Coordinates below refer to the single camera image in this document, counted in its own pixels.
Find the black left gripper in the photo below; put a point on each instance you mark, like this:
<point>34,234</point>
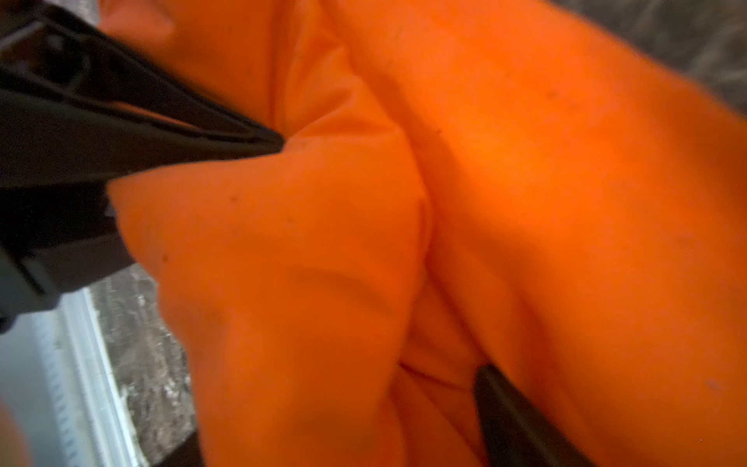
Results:
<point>79,106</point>

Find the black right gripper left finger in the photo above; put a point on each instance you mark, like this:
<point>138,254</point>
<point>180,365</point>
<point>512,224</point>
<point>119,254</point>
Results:
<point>187,454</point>

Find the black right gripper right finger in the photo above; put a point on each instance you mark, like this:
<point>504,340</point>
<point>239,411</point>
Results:
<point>514,431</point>

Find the orange shorts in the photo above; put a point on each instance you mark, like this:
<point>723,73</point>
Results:
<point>463,183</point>

